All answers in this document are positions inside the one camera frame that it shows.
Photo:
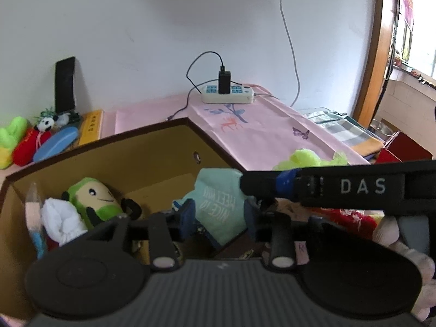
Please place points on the clear plastic bag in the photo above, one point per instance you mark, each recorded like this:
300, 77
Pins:
316, 114

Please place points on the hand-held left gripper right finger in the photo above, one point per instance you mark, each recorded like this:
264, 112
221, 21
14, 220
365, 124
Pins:
250, 219

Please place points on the checkered folded cloth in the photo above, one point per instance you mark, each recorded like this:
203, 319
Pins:
349, 132

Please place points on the red white plush toy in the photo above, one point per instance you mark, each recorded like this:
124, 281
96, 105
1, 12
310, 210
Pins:
351, 222

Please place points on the black charger plug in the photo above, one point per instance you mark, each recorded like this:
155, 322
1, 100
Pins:
224, 82

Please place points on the teal printed cloth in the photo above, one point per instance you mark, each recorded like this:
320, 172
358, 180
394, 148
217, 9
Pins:
218, 190

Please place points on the white cloth bundle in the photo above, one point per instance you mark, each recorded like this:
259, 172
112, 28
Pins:
58, 221

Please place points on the brown cardboard box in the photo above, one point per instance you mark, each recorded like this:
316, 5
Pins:
153, 150

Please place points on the pink blue plastic packet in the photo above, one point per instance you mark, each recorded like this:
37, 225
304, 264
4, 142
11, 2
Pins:
32, 211

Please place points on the white power strip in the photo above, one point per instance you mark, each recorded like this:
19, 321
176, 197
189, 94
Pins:
240, 97

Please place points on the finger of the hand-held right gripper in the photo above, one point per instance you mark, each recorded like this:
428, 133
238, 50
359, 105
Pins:
288, 183

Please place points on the black phone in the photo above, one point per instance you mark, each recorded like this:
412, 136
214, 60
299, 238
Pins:
64, 85

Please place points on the green plush doll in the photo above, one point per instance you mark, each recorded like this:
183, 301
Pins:
95, 197

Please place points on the small panda plush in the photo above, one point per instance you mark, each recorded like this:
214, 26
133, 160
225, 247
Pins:
46, 123

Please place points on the green yellow plush toy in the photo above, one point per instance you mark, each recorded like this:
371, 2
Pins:
13, 130

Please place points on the mauve plush toy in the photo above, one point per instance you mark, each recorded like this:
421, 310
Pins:
417, 272

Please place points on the metal pot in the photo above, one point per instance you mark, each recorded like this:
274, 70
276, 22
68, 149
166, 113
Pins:
382, 129

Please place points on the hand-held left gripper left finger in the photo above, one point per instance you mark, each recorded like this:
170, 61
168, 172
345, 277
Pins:
186, 219

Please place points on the window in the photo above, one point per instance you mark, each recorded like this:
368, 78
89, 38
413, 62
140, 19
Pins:
424, 30

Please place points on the yellow-green fluffy ball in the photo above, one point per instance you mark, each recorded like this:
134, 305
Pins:
303, 158

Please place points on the red box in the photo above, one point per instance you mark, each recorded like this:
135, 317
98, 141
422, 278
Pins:
405, 148

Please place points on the grey soft toy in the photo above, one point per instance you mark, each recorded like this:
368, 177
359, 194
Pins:
412, 230

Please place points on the blue glasses case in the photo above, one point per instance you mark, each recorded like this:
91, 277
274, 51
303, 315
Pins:
54, 143

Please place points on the pink printed tablecloth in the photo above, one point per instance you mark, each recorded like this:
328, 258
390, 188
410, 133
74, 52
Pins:
272, 126

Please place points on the wooden door frame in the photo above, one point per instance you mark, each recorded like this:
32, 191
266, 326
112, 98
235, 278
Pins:
378, 58

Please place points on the yellow book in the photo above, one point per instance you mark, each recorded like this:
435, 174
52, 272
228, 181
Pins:
90, 126

